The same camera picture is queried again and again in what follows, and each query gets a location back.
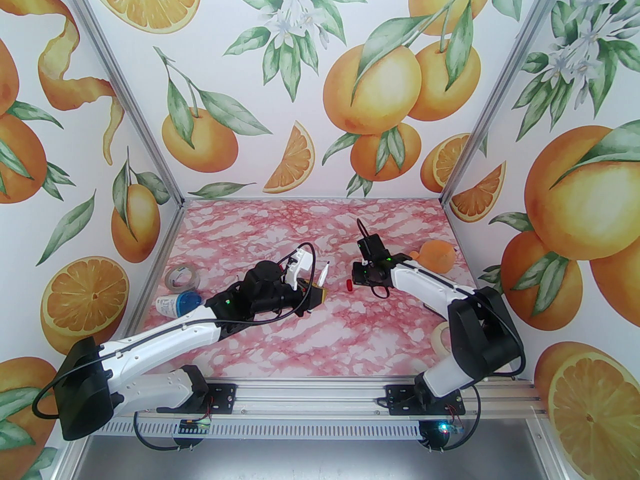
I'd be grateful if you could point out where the orange plush toy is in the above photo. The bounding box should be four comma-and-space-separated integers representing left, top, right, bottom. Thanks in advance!
410, 239, 457, 274

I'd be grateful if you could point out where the grey tape roll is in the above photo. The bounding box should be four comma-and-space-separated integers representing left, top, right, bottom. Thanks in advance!
165, 263, 202, 291

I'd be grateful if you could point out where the beige masking tape roll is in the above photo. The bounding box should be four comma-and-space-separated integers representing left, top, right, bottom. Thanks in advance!
431, 322, 453, 356

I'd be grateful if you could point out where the white bottle blue cap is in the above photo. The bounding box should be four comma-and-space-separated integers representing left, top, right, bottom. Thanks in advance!
156, 290, 203, 317

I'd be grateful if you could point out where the grey metal panel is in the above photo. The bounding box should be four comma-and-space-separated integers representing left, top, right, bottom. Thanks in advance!
75, 435, 566, 480

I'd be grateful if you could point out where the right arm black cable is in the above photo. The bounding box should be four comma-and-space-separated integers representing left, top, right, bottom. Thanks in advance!
355, 219, 526, 449

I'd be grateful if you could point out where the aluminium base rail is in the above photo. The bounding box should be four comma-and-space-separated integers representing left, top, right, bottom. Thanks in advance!
75, 378, 548, 425

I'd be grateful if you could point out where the slotted grey cable duct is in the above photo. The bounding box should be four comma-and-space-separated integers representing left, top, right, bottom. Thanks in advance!
82, 420, 426, 440

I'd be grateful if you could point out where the aluminium frame post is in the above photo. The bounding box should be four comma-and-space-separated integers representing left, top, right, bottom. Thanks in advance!
439, 0, 572, 208
59, 0, 187, 209

